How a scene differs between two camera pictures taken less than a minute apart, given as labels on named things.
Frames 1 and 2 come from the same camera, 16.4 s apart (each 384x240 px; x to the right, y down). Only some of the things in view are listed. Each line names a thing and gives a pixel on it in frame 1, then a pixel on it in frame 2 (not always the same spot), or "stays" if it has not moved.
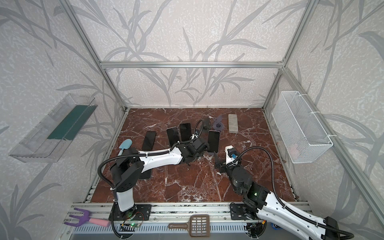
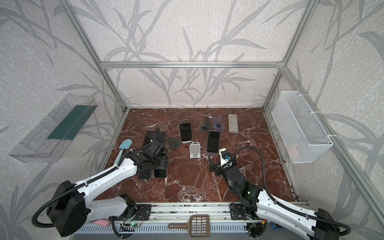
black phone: (173, 136) -> (160, 173)
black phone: (145, 175) stays
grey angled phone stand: (206, 124) stays
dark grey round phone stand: (218, 125) stays
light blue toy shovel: (126, 144) stays
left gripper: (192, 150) -> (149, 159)
